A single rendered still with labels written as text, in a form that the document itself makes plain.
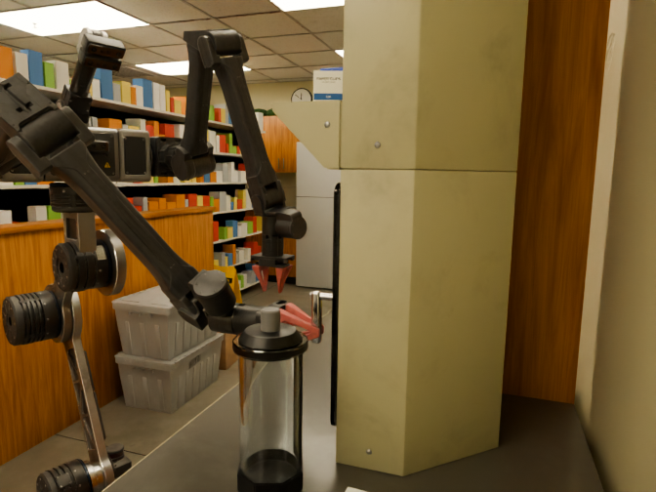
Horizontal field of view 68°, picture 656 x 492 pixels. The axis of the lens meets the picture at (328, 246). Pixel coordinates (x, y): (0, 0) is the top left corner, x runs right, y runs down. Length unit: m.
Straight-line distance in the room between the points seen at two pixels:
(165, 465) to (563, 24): 1.06
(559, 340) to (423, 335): 0.43
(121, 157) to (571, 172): 1.17
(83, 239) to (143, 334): 1.61
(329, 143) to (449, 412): 0.46
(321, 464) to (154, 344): 2.28
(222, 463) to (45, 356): 2.20
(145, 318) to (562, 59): 2.52
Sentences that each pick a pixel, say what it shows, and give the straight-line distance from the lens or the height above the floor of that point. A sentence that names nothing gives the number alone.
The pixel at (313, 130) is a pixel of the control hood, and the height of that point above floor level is 1.47.
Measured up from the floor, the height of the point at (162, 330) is 0.52.
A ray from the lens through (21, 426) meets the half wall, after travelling 3.02.
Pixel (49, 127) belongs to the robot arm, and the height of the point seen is 1.47.
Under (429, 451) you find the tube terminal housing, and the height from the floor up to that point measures 0.97.
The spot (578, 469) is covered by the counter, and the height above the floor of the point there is 0.94.
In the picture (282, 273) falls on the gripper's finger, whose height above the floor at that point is 1.15.
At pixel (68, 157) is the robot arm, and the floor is 1.42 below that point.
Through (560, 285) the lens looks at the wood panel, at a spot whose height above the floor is 1.19.
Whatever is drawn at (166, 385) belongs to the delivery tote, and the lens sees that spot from 3.09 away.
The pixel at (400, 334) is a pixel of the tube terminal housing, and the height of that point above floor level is 1.17.
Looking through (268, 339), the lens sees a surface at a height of 1.18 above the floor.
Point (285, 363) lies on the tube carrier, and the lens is 0.69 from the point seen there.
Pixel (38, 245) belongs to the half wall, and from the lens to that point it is 2.87.
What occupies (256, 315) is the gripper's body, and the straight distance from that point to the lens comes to 0.82.
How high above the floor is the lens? 1.40
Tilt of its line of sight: 8 degrees down
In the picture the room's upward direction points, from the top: 1 degrees clockwise
